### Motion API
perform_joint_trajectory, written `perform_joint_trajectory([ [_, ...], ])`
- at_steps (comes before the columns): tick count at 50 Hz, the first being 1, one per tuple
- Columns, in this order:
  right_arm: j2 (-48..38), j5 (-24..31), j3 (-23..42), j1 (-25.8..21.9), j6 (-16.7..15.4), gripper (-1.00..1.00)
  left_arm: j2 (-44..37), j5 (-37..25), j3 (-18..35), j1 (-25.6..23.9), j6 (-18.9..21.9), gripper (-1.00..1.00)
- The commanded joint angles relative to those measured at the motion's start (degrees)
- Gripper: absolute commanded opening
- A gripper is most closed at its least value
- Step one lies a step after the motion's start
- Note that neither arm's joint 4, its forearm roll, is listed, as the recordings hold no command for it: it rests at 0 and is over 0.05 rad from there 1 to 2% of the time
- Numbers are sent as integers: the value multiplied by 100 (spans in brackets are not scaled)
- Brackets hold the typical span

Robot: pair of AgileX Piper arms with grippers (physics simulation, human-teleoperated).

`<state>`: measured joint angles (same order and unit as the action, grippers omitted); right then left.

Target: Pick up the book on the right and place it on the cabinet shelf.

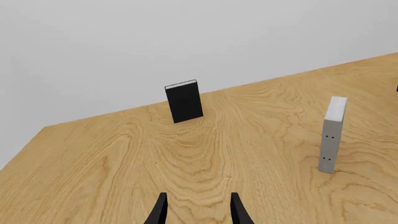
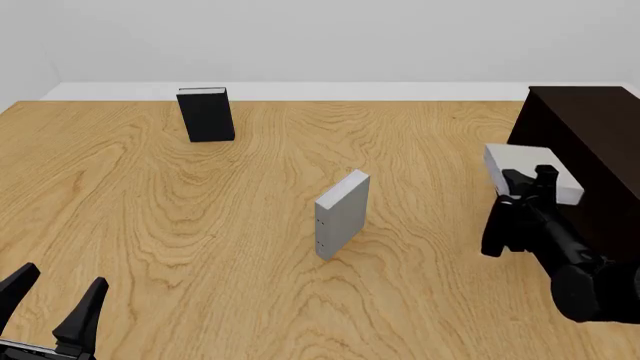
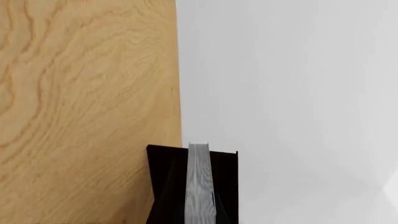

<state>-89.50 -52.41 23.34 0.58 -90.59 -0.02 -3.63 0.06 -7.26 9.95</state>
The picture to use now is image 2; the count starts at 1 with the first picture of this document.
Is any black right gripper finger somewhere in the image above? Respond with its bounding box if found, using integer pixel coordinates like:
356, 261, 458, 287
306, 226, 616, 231
533, 164, 561, 198
501, 168, 532, 198

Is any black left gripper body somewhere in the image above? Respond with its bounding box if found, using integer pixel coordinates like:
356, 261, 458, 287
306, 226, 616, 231
0, 337, 94, 360

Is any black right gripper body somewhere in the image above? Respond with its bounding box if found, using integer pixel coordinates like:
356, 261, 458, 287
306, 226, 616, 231
494, 192, 559, 221

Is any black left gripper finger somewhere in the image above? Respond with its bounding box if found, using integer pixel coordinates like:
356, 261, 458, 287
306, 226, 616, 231
0, 261, 42, 328
51, 276, 110, 356

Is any white book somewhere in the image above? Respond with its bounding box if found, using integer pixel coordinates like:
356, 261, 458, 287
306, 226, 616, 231
483, 143, 586, 207

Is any dark brown wooden cabinet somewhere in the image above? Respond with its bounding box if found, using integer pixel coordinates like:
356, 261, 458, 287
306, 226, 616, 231
506, 85, 640, 264

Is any grey book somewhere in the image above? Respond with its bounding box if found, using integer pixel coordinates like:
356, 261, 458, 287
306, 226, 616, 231
314, 168, 372, 262

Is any black book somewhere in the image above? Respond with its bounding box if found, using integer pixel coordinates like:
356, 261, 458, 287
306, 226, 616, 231
175, 86, 237, 144

